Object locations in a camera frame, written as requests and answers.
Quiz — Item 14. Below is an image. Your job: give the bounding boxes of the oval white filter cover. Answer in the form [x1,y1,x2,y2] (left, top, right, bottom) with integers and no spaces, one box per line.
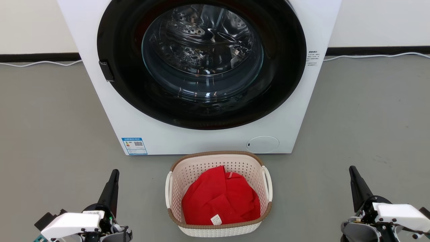
[246,135,280,154]

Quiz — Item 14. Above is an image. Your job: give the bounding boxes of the beige perforated plastic laundry basket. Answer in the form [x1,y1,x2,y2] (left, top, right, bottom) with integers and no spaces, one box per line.
[164,151,273,238]

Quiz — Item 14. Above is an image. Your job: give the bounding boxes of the white front-load washing machine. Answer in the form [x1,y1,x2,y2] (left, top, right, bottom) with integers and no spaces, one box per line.
[57,0,343,156]

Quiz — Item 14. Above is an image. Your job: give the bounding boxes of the steel washer drum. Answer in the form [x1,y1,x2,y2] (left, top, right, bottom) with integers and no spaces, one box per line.
[142,4,264,102]

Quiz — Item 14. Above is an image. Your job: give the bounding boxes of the black washer door handle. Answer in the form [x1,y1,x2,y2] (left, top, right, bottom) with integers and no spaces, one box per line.
[98,60,115,82]

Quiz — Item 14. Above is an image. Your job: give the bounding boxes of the right gripper white-banded body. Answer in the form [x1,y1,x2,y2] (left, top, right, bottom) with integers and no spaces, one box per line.
[341,195,430,242]

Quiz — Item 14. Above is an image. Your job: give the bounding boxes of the round black washer door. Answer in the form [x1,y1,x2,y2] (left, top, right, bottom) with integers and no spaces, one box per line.
[96,0,307,131]

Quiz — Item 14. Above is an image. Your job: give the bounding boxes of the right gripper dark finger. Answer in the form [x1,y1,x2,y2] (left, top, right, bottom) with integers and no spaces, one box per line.
[348,165,374,213]

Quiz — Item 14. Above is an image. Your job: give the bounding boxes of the blue energy label sticker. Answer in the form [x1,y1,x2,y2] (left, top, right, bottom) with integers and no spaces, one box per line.
[121,137,148,156]

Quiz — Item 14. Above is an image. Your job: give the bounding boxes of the left gripper white-banded body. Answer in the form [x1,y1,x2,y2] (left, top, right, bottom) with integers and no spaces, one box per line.
[40,203,133,242]

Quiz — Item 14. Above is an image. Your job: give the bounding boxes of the red garment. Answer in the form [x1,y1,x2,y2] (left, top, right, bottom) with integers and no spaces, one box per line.
[181,165,261,226]

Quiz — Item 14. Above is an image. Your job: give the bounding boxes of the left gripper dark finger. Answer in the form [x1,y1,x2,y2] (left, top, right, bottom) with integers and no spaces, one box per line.
[97,169,120,217]

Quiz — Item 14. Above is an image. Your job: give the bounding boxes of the white floor cable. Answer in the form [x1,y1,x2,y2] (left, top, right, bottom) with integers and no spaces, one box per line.
[323,52,430,62]
[0,59,83,68]

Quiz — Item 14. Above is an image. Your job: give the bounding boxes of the small printed text sticker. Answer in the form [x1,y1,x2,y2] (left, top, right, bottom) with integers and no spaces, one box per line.
[306,50,320,67]

